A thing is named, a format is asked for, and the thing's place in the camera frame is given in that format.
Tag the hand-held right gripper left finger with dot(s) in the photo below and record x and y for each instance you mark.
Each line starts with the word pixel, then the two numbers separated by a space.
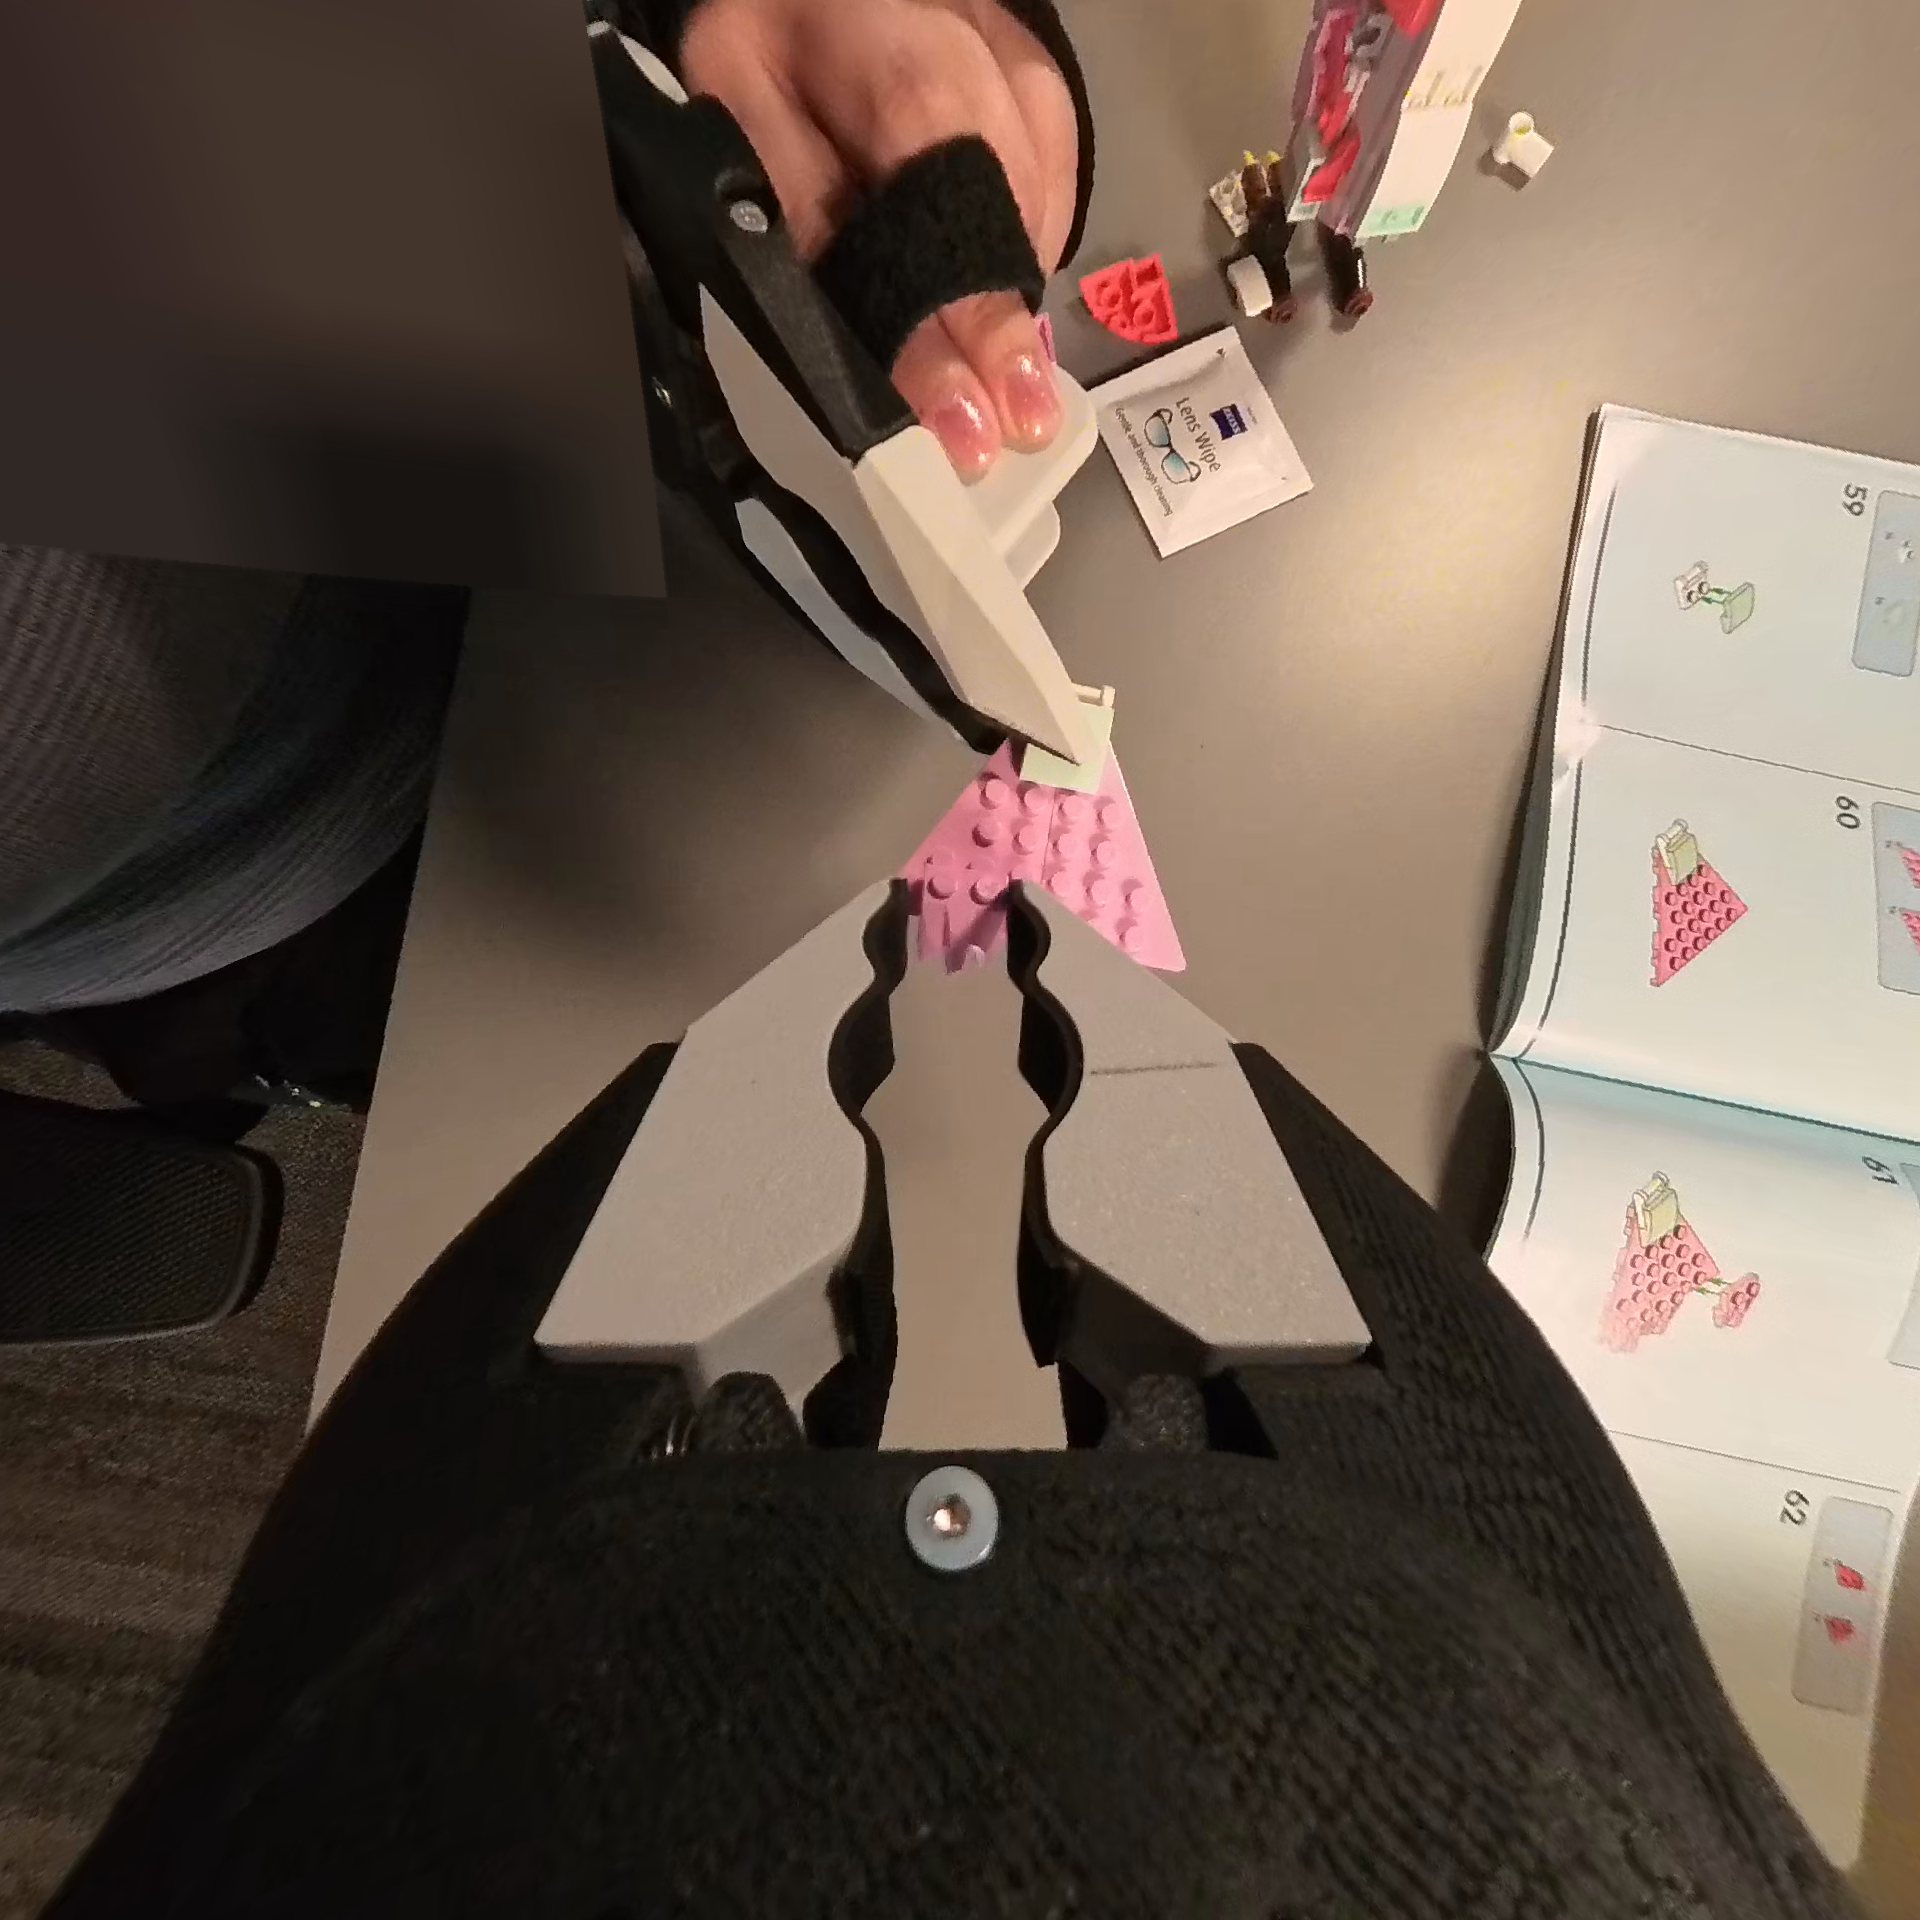
pixel 704 1201

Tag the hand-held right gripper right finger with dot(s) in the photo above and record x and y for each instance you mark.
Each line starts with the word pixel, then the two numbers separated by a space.
pixel 1201 1201

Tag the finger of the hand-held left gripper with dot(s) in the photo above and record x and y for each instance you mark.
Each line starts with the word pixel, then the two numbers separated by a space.
pixel 795 571
pixel 960 600

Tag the pink toy brick model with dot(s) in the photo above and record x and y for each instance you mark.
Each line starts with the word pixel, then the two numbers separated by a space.
pixel 1073 862

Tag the person's left hand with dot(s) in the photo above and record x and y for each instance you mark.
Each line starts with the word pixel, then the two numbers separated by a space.
pixel 900 91

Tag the white lens wipe packet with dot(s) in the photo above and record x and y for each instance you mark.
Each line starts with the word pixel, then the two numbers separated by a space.
pixel 1208 441

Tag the toy brick instruction booklet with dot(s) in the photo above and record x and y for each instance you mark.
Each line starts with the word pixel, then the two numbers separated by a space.
pixel 1709 901

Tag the dark ribbed cloth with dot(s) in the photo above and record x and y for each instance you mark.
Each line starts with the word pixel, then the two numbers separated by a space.
pixel 194 781

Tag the red and white toy brick model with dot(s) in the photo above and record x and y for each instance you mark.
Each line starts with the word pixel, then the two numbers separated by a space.
pixel 1381 107

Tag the small white toy brick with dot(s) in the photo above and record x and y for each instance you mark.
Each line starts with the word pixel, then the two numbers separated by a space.
pixel 1522 148

